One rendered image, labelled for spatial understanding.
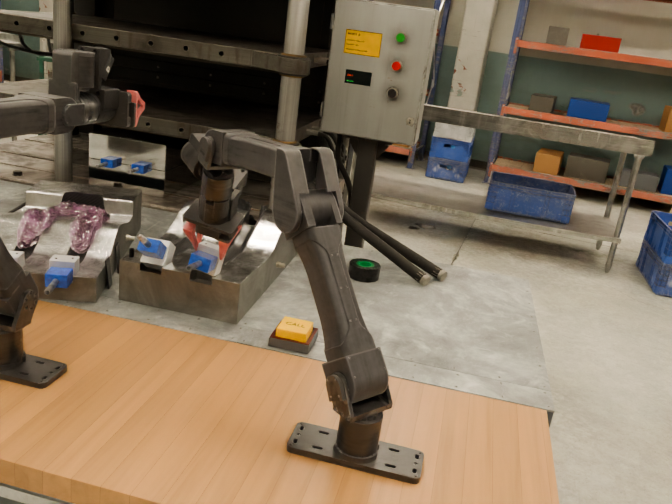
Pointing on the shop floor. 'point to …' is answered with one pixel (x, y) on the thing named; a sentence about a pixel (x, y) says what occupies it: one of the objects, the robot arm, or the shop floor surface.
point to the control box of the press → (375, 86)
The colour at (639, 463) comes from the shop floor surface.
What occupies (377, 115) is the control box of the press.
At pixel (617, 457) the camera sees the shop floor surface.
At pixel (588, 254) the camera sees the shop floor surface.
